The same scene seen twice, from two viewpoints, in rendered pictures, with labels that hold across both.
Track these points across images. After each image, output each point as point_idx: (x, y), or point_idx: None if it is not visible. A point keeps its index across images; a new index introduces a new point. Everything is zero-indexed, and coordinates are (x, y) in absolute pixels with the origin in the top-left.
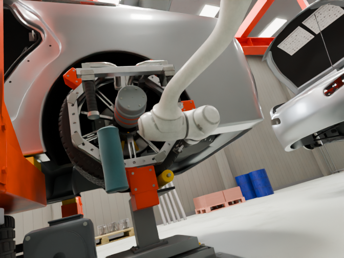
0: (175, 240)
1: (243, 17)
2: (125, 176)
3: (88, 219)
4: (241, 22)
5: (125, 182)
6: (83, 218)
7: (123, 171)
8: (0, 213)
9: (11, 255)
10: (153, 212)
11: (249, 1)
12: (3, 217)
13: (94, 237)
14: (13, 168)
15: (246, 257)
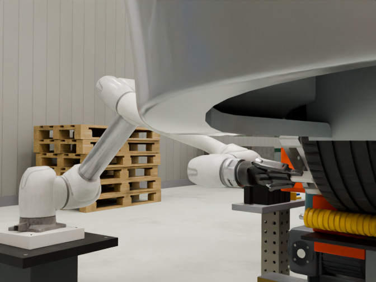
0: None
1: (134, 121)
2: (306, 203)
3: (291, 229)
4: (136, 121)
5: (305, 209)
6: (294, 227)
7: (305, 196)
8: (258, 209)
9: None
10: (366, 269)
11: (127, 118)
12: (261, 211)
13: (295, 244)
14: None
15: None
